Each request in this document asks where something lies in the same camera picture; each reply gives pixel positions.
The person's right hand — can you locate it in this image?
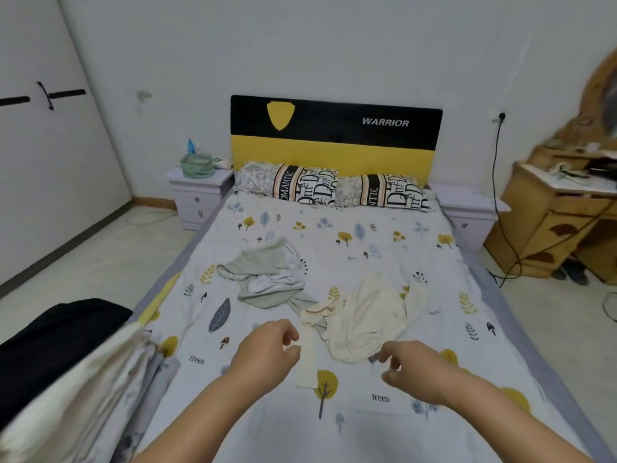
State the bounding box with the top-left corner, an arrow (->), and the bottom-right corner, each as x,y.
376,340 -> 469,408

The cream long-sleeve top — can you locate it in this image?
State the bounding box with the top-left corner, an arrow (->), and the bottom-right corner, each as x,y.
301,269 -> 430,365

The black telephone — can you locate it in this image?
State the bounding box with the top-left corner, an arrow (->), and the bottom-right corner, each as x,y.
586,159 -> 617,181

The bed with leaf print bedding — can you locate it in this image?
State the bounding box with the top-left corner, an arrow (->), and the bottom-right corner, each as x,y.
116,183 -> 613,463

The wooden framed mirror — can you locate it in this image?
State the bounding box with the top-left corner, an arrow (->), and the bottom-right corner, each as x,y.
577,48 -> 617,145

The person's left forearm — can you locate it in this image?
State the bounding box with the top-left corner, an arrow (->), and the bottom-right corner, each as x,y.
135,376 -> 262,463

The black yellow headboard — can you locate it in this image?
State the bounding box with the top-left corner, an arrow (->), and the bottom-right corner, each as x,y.
229,94 -> 445,187

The person's left hand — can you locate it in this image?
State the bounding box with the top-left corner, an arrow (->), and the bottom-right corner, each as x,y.
224,319 -> 303,401

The sage green zip jacket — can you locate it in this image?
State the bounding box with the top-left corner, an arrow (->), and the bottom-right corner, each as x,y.
216,239 -> 319,316

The wooden dressing table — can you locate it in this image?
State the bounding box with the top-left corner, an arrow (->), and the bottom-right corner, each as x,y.
484,140 -> 617,284

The white wardrobe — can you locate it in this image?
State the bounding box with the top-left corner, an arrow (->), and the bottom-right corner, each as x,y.
0,0 -> 134,286

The person's right forearm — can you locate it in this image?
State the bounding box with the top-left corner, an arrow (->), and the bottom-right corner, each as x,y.
443,371 -> 594,463

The white nightstand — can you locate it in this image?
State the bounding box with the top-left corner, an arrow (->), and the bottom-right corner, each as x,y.
427,183 -> 512,251
166,167 -> 235,232

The black white patterned pillow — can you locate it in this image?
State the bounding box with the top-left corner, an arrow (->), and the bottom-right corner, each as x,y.
334,172 -> 432,212
235,161 -> 341,206

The black garment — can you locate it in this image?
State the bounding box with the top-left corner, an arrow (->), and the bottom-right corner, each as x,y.
0,298 -> 134,430

